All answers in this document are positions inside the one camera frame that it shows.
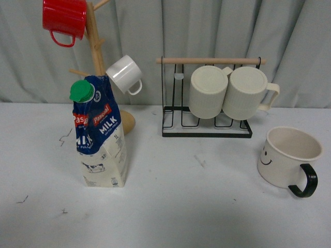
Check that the blue white milk carton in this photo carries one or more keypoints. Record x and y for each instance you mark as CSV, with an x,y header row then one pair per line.
x,y
100,141

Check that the wooden mug tree stand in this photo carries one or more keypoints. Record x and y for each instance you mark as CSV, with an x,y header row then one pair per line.
x,y
95,45

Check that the cream ribbed mug left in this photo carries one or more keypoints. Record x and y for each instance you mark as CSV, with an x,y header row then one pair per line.
x,y
208,86

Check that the cream ribbed mug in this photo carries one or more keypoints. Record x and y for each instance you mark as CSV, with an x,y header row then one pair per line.
x,y
208,86
248,91

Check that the small white mug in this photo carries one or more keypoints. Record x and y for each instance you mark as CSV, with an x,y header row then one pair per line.
x,y
126,75

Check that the cream ribbed mug right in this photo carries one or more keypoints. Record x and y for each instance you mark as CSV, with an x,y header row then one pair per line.
x,y
248,91

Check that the red enamel mug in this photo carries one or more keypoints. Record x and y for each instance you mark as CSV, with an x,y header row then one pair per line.
x,y
67,17

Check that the black wire cup rack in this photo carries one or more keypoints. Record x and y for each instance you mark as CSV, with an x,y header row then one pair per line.
x,y
177,119

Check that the smiley face mug black handle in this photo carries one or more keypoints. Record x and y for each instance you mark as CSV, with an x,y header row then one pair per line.
x,y
287,158

